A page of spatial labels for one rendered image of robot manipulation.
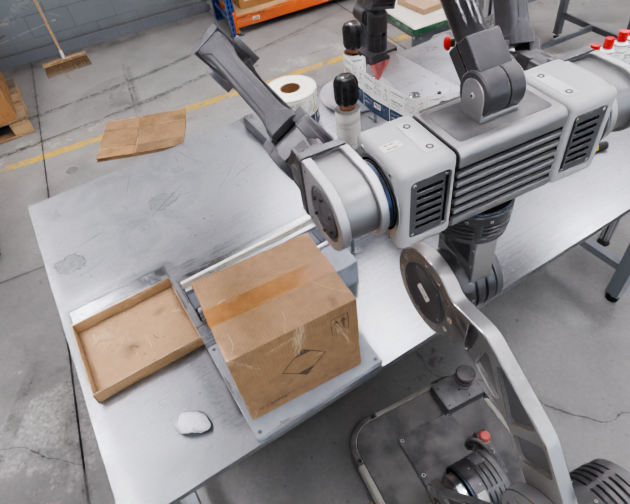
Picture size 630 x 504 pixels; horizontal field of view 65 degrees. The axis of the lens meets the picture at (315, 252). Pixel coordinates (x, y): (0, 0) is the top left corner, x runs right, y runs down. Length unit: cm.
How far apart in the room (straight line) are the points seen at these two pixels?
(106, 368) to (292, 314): 63
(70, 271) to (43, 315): 120
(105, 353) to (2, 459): 118
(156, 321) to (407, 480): 96
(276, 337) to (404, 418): 95
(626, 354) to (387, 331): 138
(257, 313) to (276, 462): 113
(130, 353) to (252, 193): 71
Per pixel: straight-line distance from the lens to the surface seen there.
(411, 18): 303
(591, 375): 239
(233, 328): 105
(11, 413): 270
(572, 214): 173
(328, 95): 216
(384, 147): 73
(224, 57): 109
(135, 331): 151
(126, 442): 135
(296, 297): 107
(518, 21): 113
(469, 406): 192
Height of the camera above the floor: 195
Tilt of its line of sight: 47 degrees down
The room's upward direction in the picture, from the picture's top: 9 degrees counter-clockwise
